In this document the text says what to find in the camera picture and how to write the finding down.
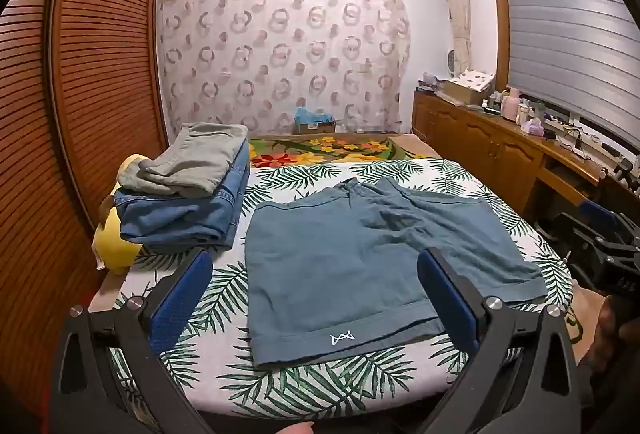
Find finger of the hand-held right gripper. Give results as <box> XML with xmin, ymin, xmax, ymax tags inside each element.
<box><xmin>580</xmin><ymin>200</ymin><xmax>626</xmax><ymax>235</ymax></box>
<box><xmin>554</xmin><ymin>212</ymin><xmax>608</xmax><ymax>265</ymax></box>

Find wooden window frame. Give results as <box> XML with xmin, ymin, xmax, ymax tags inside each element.
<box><xmin>487</xmin><ymin>0</ymin><xmax>518</xmax><ymax>94</ymax></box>

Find folded denim jeans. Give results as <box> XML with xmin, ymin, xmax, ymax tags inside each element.
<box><xmin>114</xmin><ymin>141</ymin><xmax>251</xmax><ymax>249</ymax></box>

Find folded grey pants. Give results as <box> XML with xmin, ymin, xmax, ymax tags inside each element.
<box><xmin>120</xmin><ymin>123</ymin><xmax>251</xmax><ymax>199</ymax></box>

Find wrapped air conditioner pipe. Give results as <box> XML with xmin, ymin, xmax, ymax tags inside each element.
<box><xmin>439</xmin><ymin>0</ymin><xmax>473</xmax><ymax>79</ymax></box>

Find white dotted box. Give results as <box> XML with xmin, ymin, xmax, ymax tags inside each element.
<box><xmin>445</xmin><ymin>68</ymin><xmax>496</xmax><ymax>104</ymax></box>

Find yellow plush toy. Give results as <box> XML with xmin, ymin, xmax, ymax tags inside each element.
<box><xmin>92</xmin><ymin>154</ymin><xmax>151</xmax><ymax>275</ymax></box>

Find leaf print bed sheet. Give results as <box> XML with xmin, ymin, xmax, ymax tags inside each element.
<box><xmin>90</xmin><ymin>159</ymin><xmax>576</xmax><ymax>420</ymax></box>

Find wooden louvered wardrobe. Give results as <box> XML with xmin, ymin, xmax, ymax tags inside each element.
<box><xmin>0</xmin><ymin>0</ymin><xmax>168</xmax><ymax>415</ymax></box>

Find cardboard box with blue cloth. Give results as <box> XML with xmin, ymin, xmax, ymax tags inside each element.
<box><xmin>292</xmin><ymin>106</ymin><xmax>337</xmax><ymax>135</ymax></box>

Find teal blue pants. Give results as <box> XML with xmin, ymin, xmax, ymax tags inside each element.
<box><xmin>244</xmin><ymin>177</ymin><xmax>548</xmax><ymax>370</ymax></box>

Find circle pattern curtain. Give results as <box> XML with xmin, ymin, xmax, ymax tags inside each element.
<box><xmin>156</xmin><ymin>0</ymin><xmax>413</xmax><ymax>137</ymax></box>

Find pink thermos flask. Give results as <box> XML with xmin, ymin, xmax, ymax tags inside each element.
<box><xmin>501</xmin><ymin>88</ymin><xmax>521</xmax><ymax>121</ymax></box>

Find white power strip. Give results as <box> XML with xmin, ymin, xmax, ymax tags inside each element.
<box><xmin>555</xmin><ymin>124</ymin><xmax>603</xmax><ymax>159</ymax></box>

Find grey window blind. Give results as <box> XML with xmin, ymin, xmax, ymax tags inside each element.
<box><xmin>500</xmin><ymin>0</ymin><xmax>640</xmax><ymax>149</ymax></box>

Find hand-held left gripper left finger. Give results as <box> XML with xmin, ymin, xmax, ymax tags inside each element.
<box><xmin>50</xmin><ymin>249</ymin><xmax>216</xmax><ymax>434</ymax></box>

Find wooden cabinet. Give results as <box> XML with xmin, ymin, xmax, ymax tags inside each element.
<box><xmin>412</xmin><ymin>91</ymin><xmax>640</xmax><ymax>235</ymax></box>

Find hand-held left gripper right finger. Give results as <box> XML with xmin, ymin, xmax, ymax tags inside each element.
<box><xmin>415</xmin><ymin>248</ymin><xmax>583</xmax><ymax>434</ymax></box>

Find person's left hand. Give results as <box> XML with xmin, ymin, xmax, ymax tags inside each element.
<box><xmin>267</xmin><ymin>421</ymin><xmax>317</xmax><ymax>434</ymax></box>

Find person's right hand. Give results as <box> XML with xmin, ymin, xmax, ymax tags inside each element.
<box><xmin>585</xmin><ymin>294</ymin><xmax>623</xmax><ymax>367</ymax></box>

